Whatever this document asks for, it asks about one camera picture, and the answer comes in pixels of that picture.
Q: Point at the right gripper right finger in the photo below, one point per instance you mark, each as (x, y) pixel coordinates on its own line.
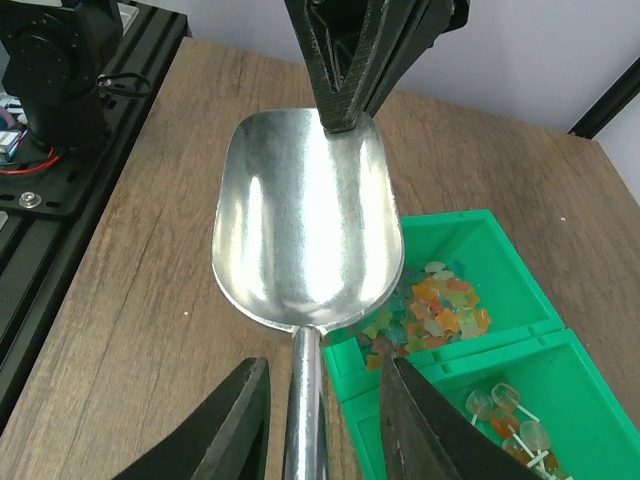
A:
(425, 437)

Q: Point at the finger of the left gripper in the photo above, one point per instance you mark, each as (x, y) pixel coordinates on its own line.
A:
(426, 21)
(344, 44)

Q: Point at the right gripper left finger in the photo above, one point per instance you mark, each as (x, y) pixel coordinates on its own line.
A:
(225, 437)

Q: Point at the green bin lollipops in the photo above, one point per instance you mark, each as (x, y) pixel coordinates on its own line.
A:
(543, 396)

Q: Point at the green bin star gummies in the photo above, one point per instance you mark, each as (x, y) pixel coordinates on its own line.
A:
(517, 305)

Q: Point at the metal scoop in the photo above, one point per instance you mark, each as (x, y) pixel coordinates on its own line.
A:
(307, 243)

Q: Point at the pile of lollipops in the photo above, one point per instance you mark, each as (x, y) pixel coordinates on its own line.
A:
(523, 435)

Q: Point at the pile of star gummies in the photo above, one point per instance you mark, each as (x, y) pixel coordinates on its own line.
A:
(433, 305)

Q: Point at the black aluminium frame rail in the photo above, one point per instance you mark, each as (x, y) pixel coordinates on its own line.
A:
(47, 219)

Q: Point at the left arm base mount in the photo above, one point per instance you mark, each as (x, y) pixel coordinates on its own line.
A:
(57, 58)

